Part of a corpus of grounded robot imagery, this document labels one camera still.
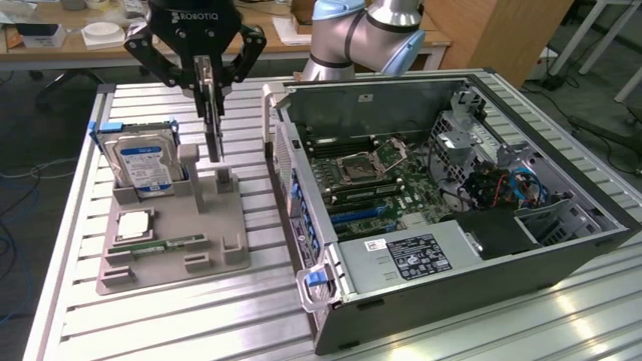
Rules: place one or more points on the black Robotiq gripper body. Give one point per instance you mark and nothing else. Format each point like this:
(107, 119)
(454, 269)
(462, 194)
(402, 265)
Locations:
(195, 30)

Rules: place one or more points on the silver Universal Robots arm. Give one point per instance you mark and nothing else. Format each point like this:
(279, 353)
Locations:
(341, 37)

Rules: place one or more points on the black RAM slot row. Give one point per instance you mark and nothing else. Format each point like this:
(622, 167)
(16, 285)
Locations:
(335, 144)

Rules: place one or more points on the wooden desk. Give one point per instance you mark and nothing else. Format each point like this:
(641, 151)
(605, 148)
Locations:
(280, 52)

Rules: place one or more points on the small white labelled box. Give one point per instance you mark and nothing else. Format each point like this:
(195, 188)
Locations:
(136, 27)

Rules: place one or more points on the white open box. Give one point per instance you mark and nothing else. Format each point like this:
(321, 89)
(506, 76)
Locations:
(291, 34)

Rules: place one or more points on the white box with round top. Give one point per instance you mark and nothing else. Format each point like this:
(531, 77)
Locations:
(104, 35)

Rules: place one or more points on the brown cardboard box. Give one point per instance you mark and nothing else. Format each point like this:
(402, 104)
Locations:
(300, 11)

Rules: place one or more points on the black chair base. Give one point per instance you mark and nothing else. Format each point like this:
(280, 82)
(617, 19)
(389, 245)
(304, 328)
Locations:
(66, 80)

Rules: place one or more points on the white box with black lid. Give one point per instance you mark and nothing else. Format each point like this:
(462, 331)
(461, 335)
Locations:
(43, 35)

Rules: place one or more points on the blue card retention clips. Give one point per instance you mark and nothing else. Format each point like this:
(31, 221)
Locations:
(296, 192)

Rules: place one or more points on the metal socket cover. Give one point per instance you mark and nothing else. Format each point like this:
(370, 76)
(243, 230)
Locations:
(391, 152)

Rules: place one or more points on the silver CPU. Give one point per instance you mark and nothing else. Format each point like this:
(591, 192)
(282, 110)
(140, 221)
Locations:
(132, 225)

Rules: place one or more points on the metal disk bay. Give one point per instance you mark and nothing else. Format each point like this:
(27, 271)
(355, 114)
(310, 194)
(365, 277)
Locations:
(461, 143)

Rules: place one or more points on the wooden cabinet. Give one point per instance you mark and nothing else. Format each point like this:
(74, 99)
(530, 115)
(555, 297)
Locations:
(506, 37)

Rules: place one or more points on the green RAM stick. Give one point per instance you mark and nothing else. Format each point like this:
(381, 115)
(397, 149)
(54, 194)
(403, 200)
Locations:
(160, 245)

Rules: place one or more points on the grey parts rack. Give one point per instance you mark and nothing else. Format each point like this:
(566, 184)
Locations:
(170, 270)

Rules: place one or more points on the black floor power adapter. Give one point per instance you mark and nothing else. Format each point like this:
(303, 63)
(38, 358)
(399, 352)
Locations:
(551, 82)

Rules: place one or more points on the grey power supply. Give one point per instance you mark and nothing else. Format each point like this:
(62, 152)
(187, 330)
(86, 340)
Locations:
(401, 255)

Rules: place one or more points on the open black PC case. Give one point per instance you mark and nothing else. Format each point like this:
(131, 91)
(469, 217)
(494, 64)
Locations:
(451, 301)

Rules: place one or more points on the hard disk with blue frame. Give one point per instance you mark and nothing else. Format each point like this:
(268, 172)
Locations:
(143, 165)

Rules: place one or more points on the white table frame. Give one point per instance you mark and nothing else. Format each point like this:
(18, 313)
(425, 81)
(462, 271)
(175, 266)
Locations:
(597, 37)

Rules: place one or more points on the grey metal bracket cage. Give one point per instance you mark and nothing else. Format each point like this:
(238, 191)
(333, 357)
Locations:
(557, 218)

